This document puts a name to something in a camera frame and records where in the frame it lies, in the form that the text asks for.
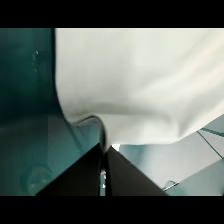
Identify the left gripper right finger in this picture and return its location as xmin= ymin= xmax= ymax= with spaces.
xmin=104 ymin=146 xmax=168 ymax=197

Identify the cream shirt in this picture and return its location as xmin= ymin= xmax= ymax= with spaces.
xmin=54 ymin=27 xmax=224 ymax=150

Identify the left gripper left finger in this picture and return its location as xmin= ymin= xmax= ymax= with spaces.
xmin=35 ymin=143 xmax=103 ymax=197

